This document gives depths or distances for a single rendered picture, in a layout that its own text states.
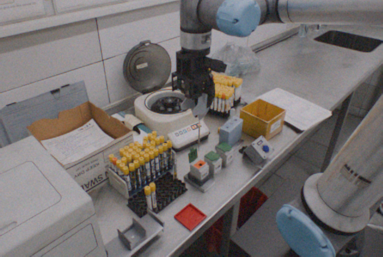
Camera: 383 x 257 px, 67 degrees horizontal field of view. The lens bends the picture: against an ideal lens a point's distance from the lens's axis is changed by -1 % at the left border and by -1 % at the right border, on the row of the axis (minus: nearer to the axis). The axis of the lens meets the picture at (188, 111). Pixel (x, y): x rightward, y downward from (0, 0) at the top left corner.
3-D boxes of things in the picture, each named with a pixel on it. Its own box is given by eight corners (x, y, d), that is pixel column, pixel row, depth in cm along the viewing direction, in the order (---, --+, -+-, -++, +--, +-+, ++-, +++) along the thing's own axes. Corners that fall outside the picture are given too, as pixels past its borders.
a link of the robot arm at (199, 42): (194, 23, 73) (220, 28, 68) (194, 40, 75) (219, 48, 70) (172, 28, 68) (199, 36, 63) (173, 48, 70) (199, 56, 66)
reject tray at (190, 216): (190, 232, 81) (190, 230, 80) (173, 217, 85) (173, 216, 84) (206, 217, 85) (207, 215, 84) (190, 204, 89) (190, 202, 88)
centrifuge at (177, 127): (167, 157, 107) (166, 129, 100) (130, 121, 127) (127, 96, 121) (217, 134, 119) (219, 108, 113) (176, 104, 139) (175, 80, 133)
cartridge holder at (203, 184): (204, 193, 93) (204, 184, 91) (183, 179, 98) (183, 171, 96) (215, 183, 96) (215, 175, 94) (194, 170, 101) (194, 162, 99)
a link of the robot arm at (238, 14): (276, -7, 57) (236, -15, 64) (236, 0, 51) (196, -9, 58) (270, 33, 61) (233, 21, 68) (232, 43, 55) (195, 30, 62)
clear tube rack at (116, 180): (127, 200, 90) (125, 183, 86) (109, 183, 96) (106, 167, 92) (176, 167, 102) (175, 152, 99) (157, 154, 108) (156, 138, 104)
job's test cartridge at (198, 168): (200, 185, 94) (200, 170, 90) (189, 178, 96) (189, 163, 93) (208, 178, 96) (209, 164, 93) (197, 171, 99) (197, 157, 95)
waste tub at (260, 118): (264, 144, 113) (267, 122, 108) (237, 129, 122) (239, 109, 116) (283, 130, 121) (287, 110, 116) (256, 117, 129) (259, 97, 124)
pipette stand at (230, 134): (230, 155, 108) (233, 133, 103) (214, 147, 111) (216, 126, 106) (243, 142, 115) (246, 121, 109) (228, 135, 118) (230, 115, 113)
